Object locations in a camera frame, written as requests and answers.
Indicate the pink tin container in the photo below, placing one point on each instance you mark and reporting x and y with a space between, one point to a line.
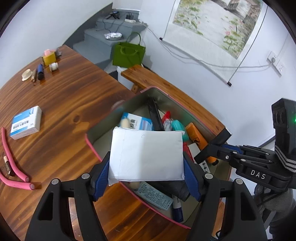
104 129

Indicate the small white bottle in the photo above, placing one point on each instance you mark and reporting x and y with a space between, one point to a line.
53 66

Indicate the green carrier bag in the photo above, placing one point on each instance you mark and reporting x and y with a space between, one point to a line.
128 55

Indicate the white wall socket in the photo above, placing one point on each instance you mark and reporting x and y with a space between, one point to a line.
276 62

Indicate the teal plastic case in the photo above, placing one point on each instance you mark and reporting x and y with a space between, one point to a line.
179 127

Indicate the wall scroll painting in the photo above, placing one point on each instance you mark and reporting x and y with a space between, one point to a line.
208 23

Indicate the small black tripod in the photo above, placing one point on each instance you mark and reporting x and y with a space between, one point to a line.
112 15

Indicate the white tissue pack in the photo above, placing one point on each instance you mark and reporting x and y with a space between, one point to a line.
148 157

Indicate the blue black lighter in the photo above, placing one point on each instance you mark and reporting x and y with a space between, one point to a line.
40 72

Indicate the light blue printed sachet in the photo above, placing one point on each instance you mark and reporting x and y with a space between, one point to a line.
155 195

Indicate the black power adapter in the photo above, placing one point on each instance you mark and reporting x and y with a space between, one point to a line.
129 16

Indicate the person's right hand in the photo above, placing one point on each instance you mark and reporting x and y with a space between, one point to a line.
282 199

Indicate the blue white medicine box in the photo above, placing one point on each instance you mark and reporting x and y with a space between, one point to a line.
138 121
25 124

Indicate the white tape roll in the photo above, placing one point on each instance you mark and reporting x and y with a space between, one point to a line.
27 75

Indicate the grey white remote control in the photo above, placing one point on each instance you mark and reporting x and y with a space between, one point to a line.
205 166

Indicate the yellow tape roll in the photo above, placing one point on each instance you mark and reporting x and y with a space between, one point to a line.
49 59

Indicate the orange cream tube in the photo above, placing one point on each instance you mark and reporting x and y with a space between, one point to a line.
195 135

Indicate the small pink item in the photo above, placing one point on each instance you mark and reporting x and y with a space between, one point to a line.
49 52

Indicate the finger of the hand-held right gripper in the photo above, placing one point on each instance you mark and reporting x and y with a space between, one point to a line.
245 161
254 150

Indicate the red snack packet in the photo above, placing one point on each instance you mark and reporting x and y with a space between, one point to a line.
167 121

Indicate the brown small tube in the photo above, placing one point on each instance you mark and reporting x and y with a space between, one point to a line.
34 76

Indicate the wooden bench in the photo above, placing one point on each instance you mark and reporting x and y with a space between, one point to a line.
161 81

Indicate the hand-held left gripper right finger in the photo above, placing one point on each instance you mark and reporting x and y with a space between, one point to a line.
192 180

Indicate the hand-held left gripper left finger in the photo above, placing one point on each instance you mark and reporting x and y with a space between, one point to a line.
101 180

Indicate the person's right forearm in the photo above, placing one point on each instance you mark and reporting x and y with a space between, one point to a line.
284 224

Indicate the white power strip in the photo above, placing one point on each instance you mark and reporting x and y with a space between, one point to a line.
130 20

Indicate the grey concrete steps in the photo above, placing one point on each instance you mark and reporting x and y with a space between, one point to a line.
92 46

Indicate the pink foam curler rod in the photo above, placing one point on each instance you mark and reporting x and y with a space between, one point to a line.
16 184
11 160

